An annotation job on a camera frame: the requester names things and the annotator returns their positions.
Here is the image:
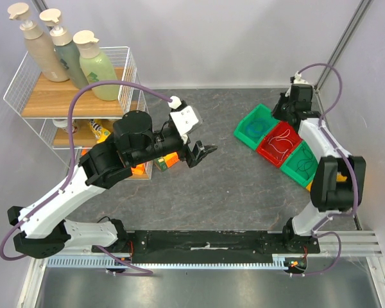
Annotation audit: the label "red storage bin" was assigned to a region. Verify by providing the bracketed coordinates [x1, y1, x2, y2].
[256, 121, 302, 168]

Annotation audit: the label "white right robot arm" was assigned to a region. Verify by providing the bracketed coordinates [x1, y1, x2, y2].
[272, 83, 366, 253]

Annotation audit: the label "beige pump bottle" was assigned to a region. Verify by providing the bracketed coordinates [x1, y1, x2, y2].
[7, 2, 69, 82]

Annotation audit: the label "orange yellow crayon box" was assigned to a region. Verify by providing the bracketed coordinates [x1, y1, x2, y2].
[154, 152, 180, 171]

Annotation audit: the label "orange boxes on shelf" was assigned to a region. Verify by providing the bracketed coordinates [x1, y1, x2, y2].
[80, 149, 146, 175]

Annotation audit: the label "white cup on shelf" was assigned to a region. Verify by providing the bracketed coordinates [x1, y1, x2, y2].
[52, 119, 78, 133]

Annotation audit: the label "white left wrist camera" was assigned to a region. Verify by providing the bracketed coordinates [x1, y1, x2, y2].
[168, 96, 203, 144]

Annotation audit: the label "grey cable duct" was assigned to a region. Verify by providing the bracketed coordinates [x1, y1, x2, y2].
[46, 255, 300, 270]

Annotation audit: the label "light green pump bottle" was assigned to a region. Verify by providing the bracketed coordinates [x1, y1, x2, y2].
[73, 30, 119, 101]

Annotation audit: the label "white cable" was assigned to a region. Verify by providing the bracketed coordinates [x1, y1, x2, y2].
[268, 128, 293, 160]

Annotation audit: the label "yellow snack bag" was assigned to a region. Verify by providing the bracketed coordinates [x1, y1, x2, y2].
[88, 119, 111, 144]

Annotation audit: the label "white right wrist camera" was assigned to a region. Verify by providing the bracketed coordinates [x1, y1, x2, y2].
[285, 72, 311, 98]

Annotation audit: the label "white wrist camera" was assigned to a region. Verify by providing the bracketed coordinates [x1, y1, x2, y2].
[285, 72, 311, 98]
[168, 96, 203, 144]

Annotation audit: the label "black cable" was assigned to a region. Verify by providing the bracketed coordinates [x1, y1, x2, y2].
[296, 146, 318, 177]

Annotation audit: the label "grey-green pump bottle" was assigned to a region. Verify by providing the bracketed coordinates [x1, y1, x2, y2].
[39, 8, 88, 89]

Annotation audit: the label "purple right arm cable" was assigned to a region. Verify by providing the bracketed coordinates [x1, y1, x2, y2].
[287, 63, 362, 278]

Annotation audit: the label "yellow storage bin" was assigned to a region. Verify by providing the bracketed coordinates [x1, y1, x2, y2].
[305, 173, 347, 192]

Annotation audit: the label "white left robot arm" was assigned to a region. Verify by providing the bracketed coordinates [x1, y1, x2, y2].
[8, 107, 217, 259]

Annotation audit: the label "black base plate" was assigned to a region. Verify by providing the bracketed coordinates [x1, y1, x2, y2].
[107, 230, 320, 264]

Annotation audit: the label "green storage bin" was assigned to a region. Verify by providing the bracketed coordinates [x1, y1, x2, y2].
[280, 141, 318, 188]
[234, 104, 278, 150]

